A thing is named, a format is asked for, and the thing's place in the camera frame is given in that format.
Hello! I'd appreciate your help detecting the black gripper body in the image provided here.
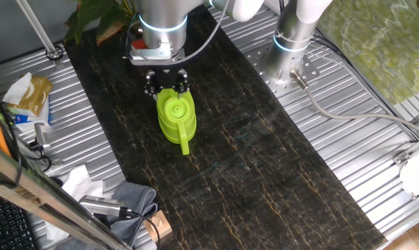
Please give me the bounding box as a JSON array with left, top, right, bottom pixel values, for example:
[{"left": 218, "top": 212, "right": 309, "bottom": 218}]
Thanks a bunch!
[{"left": 155, "top": 68, "right": 179, "bottom": 91}]

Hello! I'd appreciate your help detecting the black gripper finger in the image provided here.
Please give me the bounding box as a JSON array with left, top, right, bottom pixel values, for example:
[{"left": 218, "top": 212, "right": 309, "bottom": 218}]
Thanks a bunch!
[
  {"left": 175, "top": 68, "right": 192, "bottom": 97},
  {"left": 143, "top": 69, "right": 159, "bottom": 101}
]

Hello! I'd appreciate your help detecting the lime green watering can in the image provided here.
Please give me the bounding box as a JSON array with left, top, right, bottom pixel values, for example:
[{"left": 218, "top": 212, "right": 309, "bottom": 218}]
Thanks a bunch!
[{"left": 156, "top": 88, "right": 198, "bottom": 156}]

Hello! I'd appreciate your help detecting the plant in red pot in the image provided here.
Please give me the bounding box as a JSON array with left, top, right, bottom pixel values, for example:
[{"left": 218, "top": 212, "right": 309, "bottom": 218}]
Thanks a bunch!
[{"left": 63, "top": 0, "right": 147, "bottom": 49}]

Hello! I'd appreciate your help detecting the grey towel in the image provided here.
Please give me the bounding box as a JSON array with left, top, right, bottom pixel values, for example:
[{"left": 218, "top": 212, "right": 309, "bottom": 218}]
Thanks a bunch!
[{"left": 54, "top": 181, "right": 158, "bottom": 250}]

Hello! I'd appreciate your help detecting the yellow tissue pack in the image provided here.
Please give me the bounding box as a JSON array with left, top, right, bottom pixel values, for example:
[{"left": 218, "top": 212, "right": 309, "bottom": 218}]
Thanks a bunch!
[{"left": 2, "top": 72, "right": 54, "bottom": 117}]

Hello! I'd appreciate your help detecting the white paper towel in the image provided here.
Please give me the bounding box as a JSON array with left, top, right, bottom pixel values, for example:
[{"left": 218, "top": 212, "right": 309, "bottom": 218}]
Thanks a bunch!
[{"left": 44, "top": 164, "right": 106, "bottom": 242}]

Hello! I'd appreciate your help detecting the black marble pattern mat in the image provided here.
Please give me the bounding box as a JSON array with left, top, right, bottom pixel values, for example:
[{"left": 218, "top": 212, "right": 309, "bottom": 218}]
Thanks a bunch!
[{"left": 63, "top": 0, "right": 388, "bottom": 250}]

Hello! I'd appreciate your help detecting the blue white tissue pack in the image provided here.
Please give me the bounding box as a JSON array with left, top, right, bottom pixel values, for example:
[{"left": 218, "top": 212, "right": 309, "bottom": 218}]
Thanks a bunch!
[{"left": 7, "top": 99, "right": 52, "bottom": 133}]

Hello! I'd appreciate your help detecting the wooden block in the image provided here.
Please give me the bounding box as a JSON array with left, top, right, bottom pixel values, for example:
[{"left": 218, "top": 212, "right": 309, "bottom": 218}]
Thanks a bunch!
[{"left": 142, "top": 209, "right": 174, "bottom": 244}]

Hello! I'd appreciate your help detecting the black keyboard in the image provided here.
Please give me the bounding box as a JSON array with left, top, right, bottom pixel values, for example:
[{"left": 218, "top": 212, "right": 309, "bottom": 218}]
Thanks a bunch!
[{"left": 0, "top": 190, "right": 36, "bottom": 250}]

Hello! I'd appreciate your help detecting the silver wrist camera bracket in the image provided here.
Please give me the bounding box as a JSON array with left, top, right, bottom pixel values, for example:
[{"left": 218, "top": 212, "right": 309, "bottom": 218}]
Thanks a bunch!
[{"left": 127, "top": 43, "right": 186, "bottom": 67}]

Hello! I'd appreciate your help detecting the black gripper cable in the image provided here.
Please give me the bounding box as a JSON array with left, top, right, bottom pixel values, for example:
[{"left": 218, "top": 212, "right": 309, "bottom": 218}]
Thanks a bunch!
[{"left": 122, "top": 13, "right": 142, "bottom": 60}]

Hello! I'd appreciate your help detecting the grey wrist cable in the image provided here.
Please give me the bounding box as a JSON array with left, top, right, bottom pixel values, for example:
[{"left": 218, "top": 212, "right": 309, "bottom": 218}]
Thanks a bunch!
[{"left": 163, "top": 0, "right": 231, "bottom": 67}]

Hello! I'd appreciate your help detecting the perforated silver base plate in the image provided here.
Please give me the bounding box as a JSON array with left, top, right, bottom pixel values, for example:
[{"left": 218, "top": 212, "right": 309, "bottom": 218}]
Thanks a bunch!
[{"left": 245, "top": 41, "right": 321, "bottom": 100}]

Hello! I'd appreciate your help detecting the small grey camera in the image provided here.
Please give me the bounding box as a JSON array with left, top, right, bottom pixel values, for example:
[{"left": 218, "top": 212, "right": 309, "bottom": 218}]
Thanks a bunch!
[{"left": 33, "top": 122, "right": 51, "bottom": 152}]

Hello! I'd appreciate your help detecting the aluminium camera mount bar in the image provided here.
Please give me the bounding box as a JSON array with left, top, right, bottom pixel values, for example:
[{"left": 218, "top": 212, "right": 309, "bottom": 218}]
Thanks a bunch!
[{"left": 16, "top": 137, "right": 63, "bottom": 167}]

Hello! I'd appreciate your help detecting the aluminium frame pole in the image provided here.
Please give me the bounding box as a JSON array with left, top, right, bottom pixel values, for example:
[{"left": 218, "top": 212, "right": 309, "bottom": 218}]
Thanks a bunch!
[{"left": 15, "top": 0, "right": 65, "bottom": 67}]

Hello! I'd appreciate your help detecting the black cable loop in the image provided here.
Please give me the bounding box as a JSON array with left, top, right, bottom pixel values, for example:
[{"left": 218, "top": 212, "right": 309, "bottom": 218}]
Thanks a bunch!
[{"left": 27, "top": 142, "right": 54, "bottom": 173}]

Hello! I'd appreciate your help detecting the silver ribbed camera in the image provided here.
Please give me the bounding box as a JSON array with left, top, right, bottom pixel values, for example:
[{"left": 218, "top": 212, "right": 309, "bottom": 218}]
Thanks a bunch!
[{"left": 79, "top": 194, "right": 133, "bottom": 220}]

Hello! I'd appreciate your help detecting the black camera cable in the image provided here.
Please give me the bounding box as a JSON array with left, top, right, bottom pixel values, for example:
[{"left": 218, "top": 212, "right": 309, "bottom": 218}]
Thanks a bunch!
[{"left": 120, "top": 207, "right": 161, "bottom": 250}]

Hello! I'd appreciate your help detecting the long black cable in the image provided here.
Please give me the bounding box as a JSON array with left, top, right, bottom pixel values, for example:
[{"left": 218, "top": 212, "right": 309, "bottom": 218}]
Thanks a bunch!
[{"left": 0, "top": 81, "right": 24, "bottom": 188}]

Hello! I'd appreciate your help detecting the reflective aluminium frame beam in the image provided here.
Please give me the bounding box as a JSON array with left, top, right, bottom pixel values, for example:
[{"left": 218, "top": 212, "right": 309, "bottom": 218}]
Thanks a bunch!
[{"left": 0, "top": 137, "right": 133, "bottom": 250}]

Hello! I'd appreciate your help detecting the grey base cable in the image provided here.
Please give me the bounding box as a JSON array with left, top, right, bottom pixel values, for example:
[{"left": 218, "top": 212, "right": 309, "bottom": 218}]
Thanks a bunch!
[{"left": 288, "top": 68, "right": 419, "bottom": 138}]

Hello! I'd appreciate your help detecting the aluminium corner bracket profile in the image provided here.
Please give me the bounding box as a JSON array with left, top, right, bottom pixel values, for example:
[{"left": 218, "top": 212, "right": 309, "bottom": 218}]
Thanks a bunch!
[{"left": 392, "top": 133, "right": 419, "bottom": 167}]

